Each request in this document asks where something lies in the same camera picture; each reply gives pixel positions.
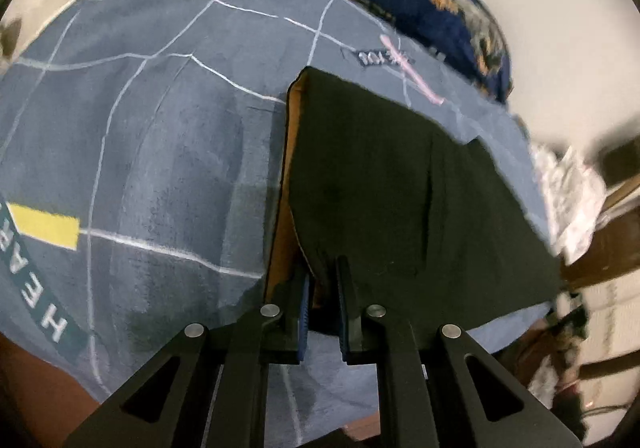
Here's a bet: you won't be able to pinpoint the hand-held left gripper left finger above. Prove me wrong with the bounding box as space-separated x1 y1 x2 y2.
64 272 312 448

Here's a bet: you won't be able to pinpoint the brown bed frame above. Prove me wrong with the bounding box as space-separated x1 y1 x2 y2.
0 332 103 448

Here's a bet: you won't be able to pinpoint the white crumpled cloth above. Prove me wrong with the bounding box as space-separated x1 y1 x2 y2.
529 142 609 259

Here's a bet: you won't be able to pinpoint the grey-blue printed blanket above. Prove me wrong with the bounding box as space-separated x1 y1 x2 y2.
0 0 557 448

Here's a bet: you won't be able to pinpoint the black pants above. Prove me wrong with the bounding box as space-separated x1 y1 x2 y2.
263 66 563 345

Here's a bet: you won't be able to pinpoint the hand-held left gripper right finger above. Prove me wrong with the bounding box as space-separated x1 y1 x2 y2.
336 256 585 448

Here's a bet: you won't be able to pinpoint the brown wooden furniture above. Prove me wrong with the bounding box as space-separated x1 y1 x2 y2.
559 138 640 289

